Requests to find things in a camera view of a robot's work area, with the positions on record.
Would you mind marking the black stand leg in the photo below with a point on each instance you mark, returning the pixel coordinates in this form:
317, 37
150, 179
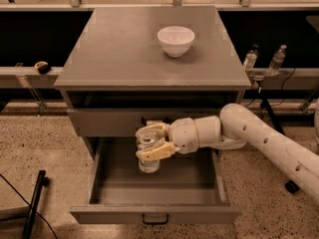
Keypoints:
271, 114

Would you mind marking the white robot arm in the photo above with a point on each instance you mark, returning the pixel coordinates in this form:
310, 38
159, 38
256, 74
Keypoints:
233, 128

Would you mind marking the right clear water bottle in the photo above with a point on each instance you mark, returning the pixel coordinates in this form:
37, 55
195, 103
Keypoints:
277, 60

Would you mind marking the black chair leg left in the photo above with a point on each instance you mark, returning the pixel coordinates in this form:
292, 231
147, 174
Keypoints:
42, 181

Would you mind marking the clear water bottle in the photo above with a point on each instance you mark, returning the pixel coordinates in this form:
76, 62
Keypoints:
251, 58
277, 60

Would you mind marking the grey drawer cabinet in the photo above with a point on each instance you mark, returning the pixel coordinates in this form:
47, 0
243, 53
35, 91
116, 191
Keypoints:
118, 63

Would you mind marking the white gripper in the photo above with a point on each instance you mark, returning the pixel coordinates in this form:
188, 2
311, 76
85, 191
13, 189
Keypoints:
182, 133

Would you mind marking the black chair base right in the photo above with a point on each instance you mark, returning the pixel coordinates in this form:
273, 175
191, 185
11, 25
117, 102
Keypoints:
292, 187

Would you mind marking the silver 7up can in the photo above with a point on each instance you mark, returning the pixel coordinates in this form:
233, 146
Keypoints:
145, 140

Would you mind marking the open grey middle drawer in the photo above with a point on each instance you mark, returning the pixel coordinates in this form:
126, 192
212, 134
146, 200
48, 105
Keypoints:
187, 189

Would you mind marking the left clear water bottle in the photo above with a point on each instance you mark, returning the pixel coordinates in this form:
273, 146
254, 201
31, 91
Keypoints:
251, 58

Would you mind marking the white ceramic bowl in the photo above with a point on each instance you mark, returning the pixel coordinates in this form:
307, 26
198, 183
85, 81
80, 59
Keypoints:
175, 40

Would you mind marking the yellow black tape measure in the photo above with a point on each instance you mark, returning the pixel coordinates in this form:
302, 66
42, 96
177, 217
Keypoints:
42, 67

